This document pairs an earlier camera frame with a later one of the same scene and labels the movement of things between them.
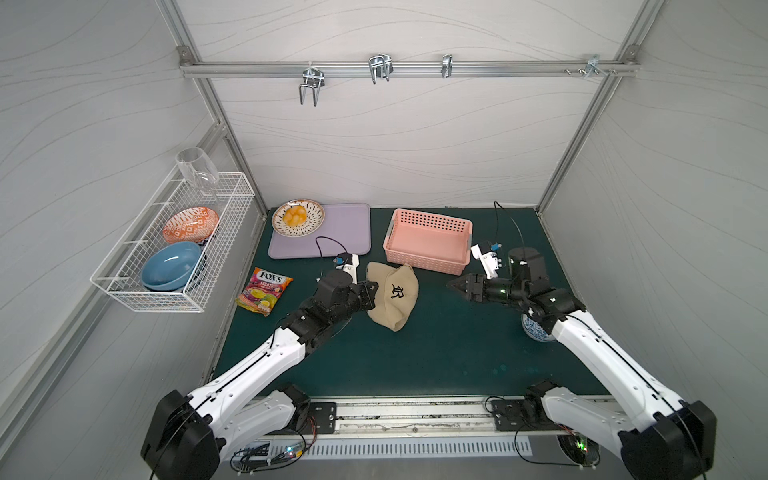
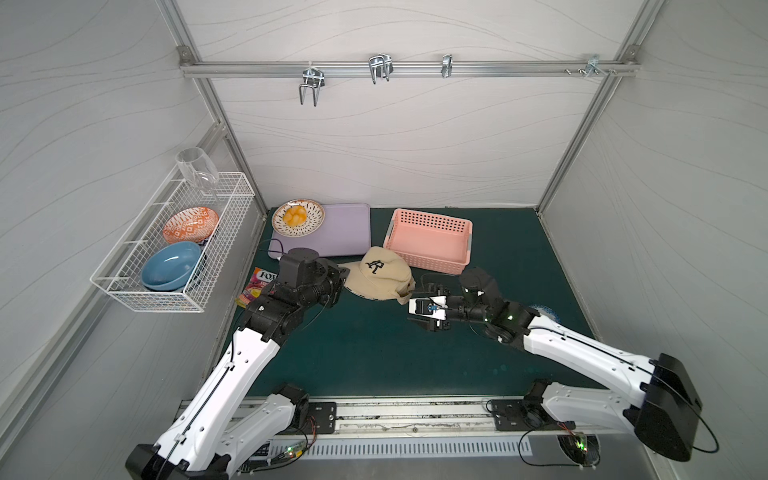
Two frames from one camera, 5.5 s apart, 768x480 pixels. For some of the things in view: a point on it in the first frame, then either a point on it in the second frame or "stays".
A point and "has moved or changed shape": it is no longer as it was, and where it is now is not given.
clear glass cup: (197, 168) stays
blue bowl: (169, 266) stays
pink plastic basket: (428, 242) stays
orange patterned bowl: (193, 224) stays
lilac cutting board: (346, 229) stays
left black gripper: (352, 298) -> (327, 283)
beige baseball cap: (398, 290) has moved or changed shape
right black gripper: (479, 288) -> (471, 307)
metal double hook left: (312, 78) stays
